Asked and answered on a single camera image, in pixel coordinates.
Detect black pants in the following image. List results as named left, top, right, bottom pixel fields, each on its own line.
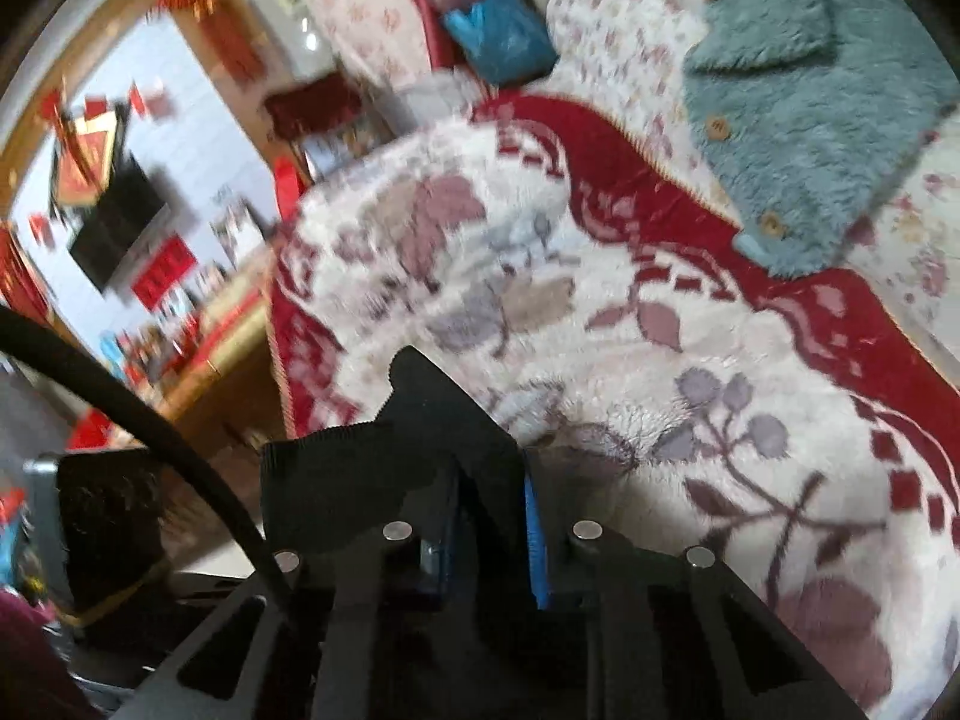
left=260, top=346, right=532, bottom=598

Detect teal fleece jacket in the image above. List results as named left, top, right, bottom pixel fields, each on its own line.
left=683, top=0, right=958, bottom=278

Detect floral bed sheet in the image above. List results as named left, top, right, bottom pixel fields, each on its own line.
left=542, top=0, right=960, bottom=338

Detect red white floral blanket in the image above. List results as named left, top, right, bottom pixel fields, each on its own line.
left=272, top=94, right=958, bottom=718

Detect black television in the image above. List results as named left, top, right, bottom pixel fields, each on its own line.
left=68, top=158, right=167, bottom=293

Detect blue plastic bag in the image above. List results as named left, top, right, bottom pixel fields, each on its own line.
left=441, top=0, right=558, bottom=86

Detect black cable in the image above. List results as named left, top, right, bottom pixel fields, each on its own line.
left=0, top=304, right=295, bottom=616

